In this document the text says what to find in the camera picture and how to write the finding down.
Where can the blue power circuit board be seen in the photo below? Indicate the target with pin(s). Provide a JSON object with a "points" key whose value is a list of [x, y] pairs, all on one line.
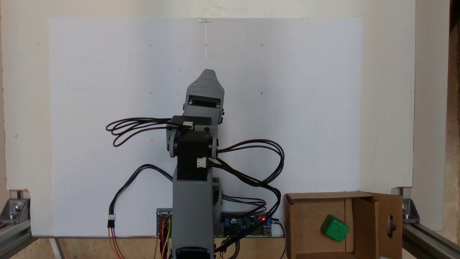
{"points": [[248, 223]]}

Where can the motor driver circuit board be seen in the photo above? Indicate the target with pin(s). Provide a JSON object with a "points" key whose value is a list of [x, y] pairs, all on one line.
{"points": [[164, 220]]}

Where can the grey tapered fixed gripper finger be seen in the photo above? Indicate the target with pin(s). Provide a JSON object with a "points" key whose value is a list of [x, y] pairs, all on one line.
{"points": [[205, 86]]}

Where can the aluminium frame post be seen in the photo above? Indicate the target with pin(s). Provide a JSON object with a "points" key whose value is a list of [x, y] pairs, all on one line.
{"points": [[431, 241], [14, 237]]}

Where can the green die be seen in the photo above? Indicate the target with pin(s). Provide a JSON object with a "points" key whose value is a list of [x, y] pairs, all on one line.
{"points": [[335, 228]]}

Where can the metal corner bracket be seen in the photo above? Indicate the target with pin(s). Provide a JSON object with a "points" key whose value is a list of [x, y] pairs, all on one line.
{"points": [[14, 209], [411, 212]]}

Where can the open cardboard box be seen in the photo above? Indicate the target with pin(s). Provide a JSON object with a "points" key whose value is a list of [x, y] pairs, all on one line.
{"points": [[305, 223]]}

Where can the large white paper sheet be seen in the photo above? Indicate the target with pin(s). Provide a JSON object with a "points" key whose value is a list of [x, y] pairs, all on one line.
{"points": [[107, 72]]}

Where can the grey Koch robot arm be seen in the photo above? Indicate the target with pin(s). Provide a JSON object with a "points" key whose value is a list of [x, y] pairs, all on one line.
{"points": [[192, 201]]}

